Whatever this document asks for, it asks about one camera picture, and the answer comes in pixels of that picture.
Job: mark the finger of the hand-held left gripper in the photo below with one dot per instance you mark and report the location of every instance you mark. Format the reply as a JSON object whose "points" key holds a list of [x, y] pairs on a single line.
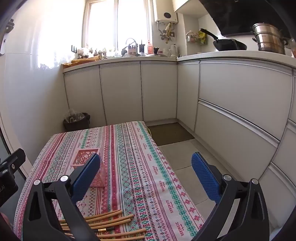
{"points": [[15, 158]]}

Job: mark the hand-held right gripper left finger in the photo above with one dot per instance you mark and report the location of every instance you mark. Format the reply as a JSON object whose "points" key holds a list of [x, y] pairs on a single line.
{"points": [[84, 179]]}

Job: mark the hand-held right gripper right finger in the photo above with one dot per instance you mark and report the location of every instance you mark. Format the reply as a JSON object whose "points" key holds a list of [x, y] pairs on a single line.
{"points": [[205, 180]]}

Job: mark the pink lattice utensil holder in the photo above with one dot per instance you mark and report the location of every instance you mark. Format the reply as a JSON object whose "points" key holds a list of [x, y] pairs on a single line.
{"points": [[81, 157]]}

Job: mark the pile of wooden chopsticks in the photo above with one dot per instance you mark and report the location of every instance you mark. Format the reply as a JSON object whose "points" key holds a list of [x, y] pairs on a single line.
{"points": [[111, 222]]}

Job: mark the patterned striped tablecloth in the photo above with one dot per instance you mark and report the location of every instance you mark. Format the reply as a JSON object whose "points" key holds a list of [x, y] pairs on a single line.
{"points": [[138, 173]]}

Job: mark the dark trash bin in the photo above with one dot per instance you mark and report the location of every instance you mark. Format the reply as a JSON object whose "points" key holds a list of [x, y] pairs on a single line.
{"points": [[76, 125]]}

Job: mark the brown floor mat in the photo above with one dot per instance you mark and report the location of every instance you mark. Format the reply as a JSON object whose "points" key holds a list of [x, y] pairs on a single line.
{"points": [[171, 134]]}

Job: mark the white drawer cabinet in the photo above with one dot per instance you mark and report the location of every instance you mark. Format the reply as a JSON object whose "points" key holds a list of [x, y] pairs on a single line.
{"points": [[235, 97]]}

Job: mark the white cabinet under window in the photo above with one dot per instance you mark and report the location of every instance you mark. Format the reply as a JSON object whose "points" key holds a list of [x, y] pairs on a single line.
{"points": [[120, 92]]}

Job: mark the brown cutting board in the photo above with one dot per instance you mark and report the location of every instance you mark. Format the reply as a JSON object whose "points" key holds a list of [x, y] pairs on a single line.
{"points": [[85, 60]]}

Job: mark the white kitchen countertop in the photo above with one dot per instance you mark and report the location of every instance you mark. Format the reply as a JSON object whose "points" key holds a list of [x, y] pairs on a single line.
{"points": [[208, 55]]}

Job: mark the pot lid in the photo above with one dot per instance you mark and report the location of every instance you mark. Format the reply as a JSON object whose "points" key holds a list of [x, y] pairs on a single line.
{"points": [[157, 55]]}

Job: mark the white kettle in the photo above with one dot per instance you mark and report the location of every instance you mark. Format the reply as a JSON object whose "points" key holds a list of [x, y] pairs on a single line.
{"points": [[174, 49]]}

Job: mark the black wok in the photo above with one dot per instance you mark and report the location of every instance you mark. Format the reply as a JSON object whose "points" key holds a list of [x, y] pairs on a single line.
{"points": [[229, 45]]}

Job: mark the red bottle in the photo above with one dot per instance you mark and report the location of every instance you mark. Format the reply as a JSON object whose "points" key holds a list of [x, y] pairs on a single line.
{"points": [[149, 48]]}

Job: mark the yellow bag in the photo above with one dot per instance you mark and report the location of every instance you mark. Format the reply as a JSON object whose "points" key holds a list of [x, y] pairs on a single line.
{"points": [[202, 37]]}

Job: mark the kitchen faucet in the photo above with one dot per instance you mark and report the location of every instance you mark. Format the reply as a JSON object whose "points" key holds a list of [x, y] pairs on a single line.
{"points": [[130, 40]]}

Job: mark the steel steamer pot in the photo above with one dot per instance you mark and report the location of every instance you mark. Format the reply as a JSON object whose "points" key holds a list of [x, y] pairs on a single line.
{"points": [[269, 38]]}

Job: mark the kitchen window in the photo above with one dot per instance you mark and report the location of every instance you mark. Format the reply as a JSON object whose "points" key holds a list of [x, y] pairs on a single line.
{"points": [[115, 23]]}

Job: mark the black range hood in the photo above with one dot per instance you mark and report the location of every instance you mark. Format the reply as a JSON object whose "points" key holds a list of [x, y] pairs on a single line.
{"points": [[242, 16]]}

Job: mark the white water heater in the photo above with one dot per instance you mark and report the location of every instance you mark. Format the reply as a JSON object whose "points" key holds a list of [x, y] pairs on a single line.
{"points": [[165, 11]]}

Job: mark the white upper cabinet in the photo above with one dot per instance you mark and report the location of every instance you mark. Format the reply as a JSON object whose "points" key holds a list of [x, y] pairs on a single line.
{"points": [[185, 4]]}

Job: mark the black wall hook rack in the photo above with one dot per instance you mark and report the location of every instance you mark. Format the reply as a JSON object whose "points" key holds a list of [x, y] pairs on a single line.
{"points": [[74, 49]]}

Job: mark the dark metal wall bracket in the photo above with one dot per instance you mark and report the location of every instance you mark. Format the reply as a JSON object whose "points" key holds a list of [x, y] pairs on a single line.
{"points": [[9, 26]]}

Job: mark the wall spice shelf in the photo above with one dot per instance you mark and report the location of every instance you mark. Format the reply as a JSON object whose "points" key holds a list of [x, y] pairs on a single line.
{"points": [[192, 37]]}

